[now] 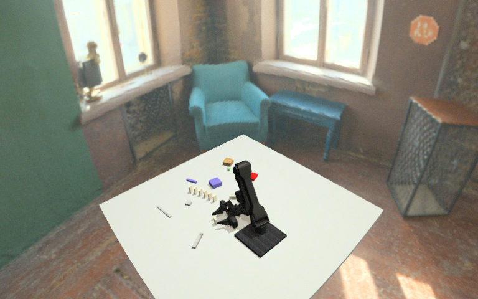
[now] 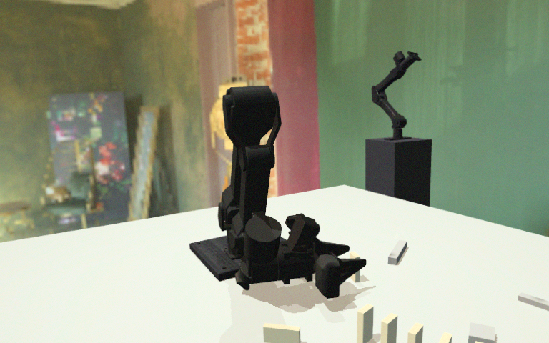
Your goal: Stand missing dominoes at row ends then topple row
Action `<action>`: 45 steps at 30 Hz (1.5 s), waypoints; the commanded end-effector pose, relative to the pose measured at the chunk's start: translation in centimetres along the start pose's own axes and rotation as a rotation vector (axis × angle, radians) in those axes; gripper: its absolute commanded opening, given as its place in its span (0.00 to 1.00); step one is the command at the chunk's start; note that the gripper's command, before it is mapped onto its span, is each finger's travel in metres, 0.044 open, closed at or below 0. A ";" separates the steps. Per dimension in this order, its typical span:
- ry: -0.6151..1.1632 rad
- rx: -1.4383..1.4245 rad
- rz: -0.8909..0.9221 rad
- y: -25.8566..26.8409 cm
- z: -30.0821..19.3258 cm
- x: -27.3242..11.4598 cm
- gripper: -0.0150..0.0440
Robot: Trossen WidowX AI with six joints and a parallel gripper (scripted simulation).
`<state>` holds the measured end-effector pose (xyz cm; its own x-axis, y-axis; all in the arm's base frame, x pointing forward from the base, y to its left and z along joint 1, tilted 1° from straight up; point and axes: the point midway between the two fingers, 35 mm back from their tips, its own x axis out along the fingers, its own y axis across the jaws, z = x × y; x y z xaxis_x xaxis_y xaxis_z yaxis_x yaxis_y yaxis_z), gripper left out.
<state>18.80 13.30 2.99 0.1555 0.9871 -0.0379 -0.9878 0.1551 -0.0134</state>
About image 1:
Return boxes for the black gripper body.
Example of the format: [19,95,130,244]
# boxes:
[220,200,242,229]

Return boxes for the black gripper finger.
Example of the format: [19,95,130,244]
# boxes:
[217,217,231,226]
[212,203,223,215]

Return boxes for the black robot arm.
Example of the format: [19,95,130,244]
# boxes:
[225,160,270,237]

